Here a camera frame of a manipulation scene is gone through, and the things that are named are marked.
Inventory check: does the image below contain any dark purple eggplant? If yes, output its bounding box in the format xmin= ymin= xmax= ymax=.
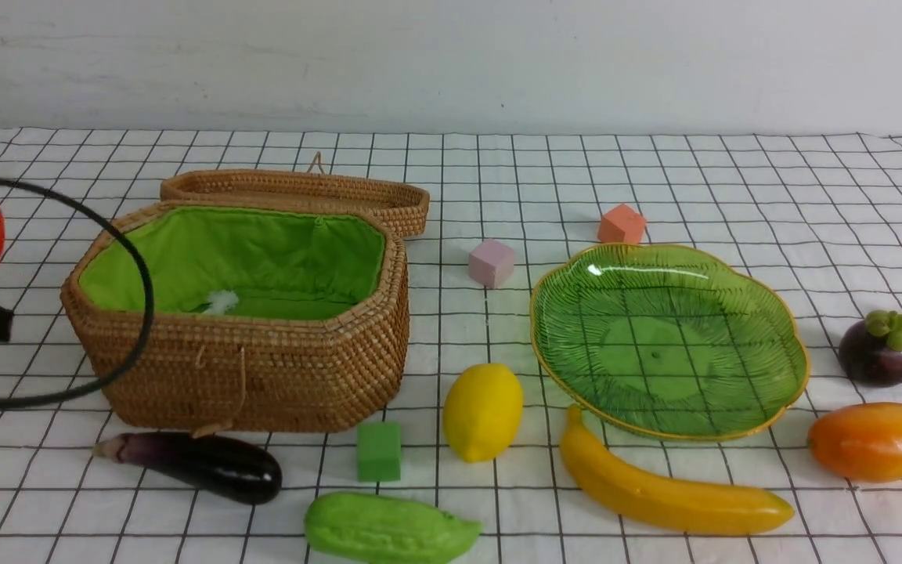
xmin=92 ymin=431 xmax=283 ymax=504

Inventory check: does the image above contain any yellow lemon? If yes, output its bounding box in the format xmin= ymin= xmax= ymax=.
xmin=442 ymin=362 xmax=524 ymax=464

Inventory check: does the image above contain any yellow banana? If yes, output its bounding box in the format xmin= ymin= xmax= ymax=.
xmin=561 ymin=404 xmax=795 ymax=537

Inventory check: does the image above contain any orange mango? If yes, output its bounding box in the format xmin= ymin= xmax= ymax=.
xmin=806 ymin=401 xmax=902 ymax=484

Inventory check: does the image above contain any purple mangosteen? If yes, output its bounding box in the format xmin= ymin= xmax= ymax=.
xmin=837 ymin=309 xmax=902 ymax=388

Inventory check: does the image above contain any woven wicker basket green lining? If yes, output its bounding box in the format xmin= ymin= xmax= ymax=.
xmin=60 ymin=200 xmax=411 ymax=434

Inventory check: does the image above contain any green foam cube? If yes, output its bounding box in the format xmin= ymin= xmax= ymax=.
xmin=355 ymin=421 xmax=402 ymax=483

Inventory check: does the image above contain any woven wicker basket lid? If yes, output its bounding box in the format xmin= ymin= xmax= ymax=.
xmin=160 ymin=154 xmax=430 ymax=238

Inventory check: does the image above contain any pink foam cube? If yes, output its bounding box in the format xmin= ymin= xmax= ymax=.
xmin=467 ymin=238 xmax=515 ymax=289

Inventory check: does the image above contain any orange foam cube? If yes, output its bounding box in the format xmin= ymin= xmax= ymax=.
xmin=597 ymin=204 xmax=647 ymax=245

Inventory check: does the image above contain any green glass leaf plate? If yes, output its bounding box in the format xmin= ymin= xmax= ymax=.
xmin=529 ymin=244 xmax=811 ymax=442

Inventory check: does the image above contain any white checkered tablecloth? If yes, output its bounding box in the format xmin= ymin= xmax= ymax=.
xmin=0 ymin=128 xmax=902 ymax=563

